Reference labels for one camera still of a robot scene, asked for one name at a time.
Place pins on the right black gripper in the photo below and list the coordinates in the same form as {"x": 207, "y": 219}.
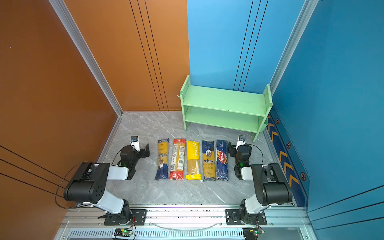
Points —
{"x": 233, "y": 151}

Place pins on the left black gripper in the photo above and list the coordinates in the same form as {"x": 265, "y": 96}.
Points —
{"x": 142, "y": 152}

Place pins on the dark blue portrait spaghetti bag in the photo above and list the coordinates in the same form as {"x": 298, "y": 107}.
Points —
{"x": 209, "y": 161}

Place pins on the blue yellow spaghetti bag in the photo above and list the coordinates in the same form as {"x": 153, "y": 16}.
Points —
{"x": 163, "y": 159}

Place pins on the red white spaghetti bag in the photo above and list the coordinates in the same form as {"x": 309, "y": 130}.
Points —
{"x": 177, "y": 160}

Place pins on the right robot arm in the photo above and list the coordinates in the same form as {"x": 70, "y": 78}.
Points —
{"x": 270, "y": 185}

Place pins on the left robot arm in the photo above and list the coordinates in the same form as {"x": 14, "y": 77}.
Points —
{"x": 88, "y": 186}

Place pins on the green wooden two-tier shelf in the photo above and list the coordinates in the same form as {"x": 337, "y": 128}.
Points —
{"x": 241, "y": 111}

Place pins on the blue Barilla spaghetti box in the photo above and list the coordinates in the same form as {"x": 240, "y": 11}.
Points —
{"x": 222, "y": 160}

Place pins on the left green circuit board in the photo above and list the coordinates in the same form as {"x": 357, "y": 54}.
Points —
{"x": 124, "y": 234}

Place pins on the green circuit board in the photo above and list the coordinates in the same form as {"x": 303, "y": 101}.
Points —
{"x": 124, "y": 234}
{"x": 252, "y": 233}

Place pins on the right green circuit board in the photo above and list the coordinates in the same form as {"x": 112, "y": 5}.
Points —
{"x": 252, "y": 233}

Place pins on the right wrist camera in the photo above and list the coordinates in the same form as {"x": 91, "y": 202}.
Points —
{"x": 241, "y": 141}

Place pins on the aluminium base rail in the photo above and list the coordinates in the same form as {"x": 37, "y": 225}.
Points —
{"x": 188, "y": 222}

